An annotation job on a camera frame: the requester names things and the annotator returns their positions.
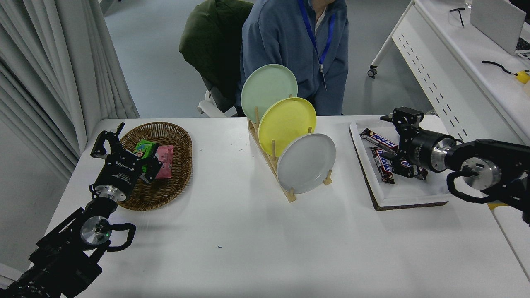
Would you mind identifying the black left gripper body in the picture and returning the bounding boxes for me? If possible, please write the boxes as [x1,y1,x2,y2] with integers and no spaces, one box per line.
[95,151,144,196]

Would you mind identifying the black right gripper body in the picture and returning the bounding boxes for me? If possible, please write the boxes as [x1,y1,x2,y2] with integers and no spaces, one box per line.
[408,127,443,172]

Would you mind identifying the gray plate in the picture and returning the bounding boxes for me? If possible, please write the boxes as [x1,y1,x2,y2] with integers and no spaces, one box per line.
[277,133,337,194]

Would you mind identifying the wooden plate rack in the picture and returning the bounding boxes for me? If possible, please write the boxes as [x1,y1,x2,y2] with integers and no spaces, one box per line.
[247,106,333,203]

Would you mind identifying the yellow plate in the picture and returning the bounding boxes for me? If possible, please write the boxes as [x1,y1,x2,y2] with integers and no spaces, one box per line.
[258,97,317,157]

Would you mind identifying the pale green plate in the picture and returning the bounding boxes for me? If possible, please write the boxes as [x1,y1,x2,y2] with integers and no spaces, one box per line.
[241,64,298,123]

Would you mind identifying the pink snack packet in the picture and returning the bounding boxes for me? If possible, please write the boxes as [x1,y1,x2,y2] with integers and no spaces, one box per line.
[153,144,175,180]

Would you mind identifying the green snack packet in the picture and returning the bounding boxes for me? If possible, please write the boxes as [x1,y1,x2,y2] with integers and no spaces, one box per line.
[134,139,159,173]

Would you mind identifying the brown chocolate snack bar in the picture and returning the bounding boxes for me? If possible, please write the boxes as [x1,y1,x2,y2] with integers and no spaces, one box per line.
[370,147,395,185]
[360,128,400,153]
[389,159,429,181]

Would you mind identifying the white tray with cork base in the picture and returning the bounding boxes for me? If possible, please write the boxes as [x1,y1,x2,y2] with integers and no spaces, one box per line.
[349,117,452,211]

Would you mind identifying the brown wicker basket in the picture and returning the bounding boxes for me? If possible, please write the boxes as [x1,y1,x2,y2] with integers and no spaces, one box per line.
[116,121,193,211]

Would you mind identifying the white perforated desk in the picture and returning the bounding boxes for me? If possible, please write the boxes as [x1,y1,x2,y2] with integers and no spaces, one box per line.
[367,0,530,145]

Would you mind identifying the white office chair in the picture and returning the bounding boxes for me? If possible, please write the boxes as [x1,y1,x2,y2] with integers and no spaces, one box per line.
[197,77,243,118]

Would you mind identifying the pale gray curtain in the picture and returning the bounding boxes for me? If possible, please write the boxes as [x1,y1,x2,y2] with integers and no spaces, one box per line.
[0,0,140,183]

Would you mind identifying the black eyeglasses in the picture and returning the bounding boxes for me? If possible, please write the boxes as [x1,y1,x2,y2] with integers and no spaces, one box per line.
[449,7,466,27]

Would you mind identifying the silver laptop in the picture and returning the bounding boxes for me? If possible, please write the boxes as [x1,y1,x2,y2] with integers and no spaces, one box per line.
[470,0,530,56]

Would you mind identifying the dark green jacket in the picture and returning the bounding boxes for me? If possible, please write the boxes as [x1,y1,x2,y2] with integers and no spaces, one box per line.
[179,0,254,104]

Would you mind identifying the person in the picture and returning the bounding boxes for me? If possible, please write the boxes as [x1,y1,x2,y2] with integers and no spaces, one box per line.
[236,0,349,116]

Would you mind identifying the black cable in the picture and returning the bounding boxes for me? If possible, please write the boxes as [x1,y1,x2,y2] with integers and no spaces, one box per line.
[482,60,518,76]

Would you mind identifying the blue lanyard with badge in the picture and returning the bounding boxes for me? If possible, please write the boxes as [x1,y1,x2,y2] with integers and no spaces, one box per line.
[297,0,335,91]

